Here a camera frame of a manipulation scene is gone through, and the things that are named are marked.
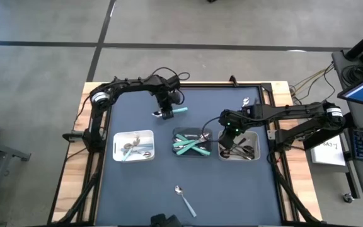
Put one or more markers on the black metal table frame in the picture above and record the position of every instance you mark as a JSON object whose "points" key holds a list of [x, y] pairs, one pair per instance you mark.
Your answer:
{"points": [[216, 84]]}

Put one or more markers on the person's head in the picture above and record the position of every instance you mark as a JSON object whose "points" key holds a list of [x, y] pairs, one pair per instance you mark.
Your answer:
{"points": [[165, 220]]}

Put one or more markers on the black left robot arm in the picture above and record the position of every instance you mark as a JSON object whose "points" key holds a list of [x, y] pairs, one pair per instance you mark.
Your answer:
{"points": [[131, 85]]}

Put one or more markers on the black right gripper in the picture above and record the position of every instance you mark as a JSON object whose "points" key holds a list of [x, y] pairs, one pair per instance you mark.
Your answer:
{"points": [[230, 138]]}

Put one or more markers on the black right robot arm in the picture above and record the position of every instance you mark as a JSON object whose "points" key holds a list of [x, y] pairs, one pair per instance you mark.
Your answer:
{"points": [[295, 110]]}

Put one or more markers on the blue table mat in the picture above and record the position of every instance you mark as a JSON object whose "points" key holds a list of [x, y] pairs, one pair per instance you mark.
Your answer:
{"points": [[200, 176]]}

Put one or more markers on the white paper sheet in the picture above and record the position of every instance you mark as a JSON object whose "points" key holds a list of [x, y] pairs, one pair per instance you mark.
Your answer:
{"points": [[326, 156]]}

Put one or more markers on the dark translucent plastic bin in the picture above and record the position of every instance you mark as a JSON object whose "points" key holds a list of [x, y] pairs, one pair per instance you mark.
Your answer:
{"points": [[181, 130]]}

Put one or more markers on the cart caster wheel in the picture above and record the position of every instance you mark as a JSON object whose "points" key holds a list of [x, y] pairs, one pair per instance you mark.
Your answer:
{"points": [[348, 198]]}

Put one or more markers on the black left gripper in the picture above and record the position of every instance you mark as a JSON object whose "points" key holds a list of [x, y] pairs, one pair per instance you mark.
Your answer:
{"points": [[169, 97]]}

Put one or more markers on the white plastic bin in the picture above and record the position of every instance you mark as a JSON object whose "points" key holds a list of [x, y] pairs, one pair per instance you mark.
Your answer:
{"points": [[117, 138], [255, 135]]}

